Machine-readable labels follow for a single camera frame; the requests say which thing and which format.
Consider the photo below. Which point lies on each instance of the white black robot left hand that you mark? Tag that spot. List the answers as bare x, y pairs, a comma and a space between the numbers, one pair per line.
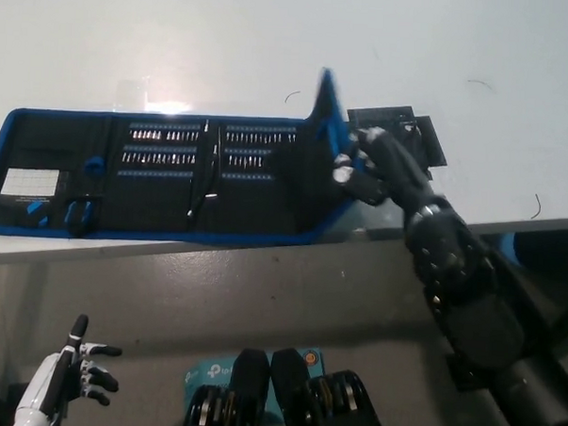
53, 373

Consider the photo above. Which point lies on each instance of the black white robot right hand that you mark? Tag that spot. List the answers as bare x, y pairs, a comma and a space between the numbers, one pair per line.
394, 175

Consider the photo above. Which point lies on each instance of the black blue-edged roll-up toolkit case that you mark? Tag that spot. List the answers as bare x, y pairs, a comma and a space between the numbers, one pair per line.
147, 207

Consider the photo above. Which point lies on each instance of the robot left body block black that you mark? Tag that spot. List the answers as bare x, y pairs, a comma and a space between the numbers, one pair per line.
248, 386

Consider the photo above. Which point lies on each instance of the blue and black chair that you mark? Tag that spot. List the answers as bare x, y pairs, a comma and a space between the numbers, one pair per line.
506, 248

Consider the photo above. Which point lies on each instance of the row of screwdriver bits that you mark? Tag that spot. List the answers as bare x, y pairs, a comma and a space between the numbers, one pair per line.
244, 161
159, 159
165, 135
259, 138

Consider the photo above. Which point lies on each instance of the teal TP-Link cardboard box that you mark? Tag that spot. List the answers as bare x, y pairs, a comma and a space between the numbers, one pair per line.
211, 372

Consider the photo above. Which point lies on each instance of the small blue plastic piece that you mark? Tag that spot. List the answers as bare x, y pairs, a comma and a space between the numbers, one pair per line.
36, 208

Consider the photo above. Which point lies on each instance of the thin metal rod tool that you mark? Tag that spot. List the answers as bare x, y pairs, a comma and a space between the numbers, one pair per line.
217, 146

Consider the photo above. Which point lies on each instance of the white grid card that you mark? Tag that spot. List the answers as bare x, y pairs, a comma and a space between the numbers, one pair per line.
30, 183

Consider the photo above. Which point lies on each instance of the black flexible extension shaft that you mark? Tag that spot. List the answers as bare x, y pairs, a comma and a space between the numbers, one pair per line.
202, 171

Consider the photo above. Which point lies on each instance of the blue triangular pick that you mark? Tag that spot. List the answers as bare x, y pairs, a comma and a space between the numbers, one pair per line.
94, 165

